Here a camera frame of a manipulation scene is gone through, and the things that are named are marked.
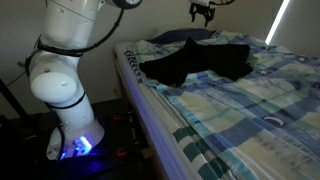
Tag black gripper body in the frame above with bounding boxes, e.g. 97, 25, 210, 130
189, 2, 216, 17

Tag black trousers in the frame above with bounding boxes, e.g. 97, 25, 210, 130
138, 36, 255, 88

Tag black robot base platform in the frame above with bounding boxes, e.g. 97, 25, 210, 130
0, 98, 153, 180

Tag dark blue pillow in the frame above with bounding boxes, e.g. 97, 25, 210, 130
147, 27, 218, 45

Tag green crumpled garment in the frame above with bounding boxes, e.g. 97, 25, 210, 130
245, 52, 260, 67

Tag blue plaid bed cover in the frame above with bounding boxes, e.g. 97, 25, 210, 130
124, 30, 320, 180

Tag white mattress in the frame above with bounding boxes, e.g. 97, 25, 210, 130
114, 41, 201, 180

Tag red clamp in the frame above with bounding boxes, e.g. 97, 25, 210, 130
112, 113, 129, 124
115, 148, 129, 158

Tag black tripod pole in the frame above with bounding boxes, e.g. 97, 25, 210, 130
0, 78, 33, 123

